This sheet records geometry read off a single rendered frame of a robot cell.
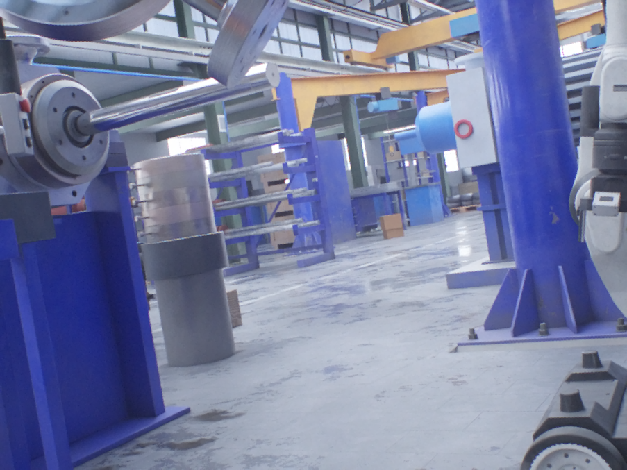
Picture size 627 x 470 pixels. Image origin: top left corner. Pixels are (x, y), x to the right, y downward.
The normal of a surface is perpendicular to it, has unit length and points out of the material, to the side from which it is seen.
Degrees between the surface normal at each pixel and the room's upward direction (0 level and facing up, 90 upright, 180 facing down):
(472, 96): 90
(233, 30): 106
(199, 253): 90
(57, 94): 90
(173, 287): 90
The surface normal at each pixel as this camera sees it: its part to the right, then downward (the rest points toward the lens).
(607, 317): -0.79, 0.15
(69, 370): 0.86, -0.12
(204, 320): 0.40, -0.04
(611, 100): -0.43, 0.10
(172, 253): -0.07, 0.04
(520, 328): 0.59, -0.07
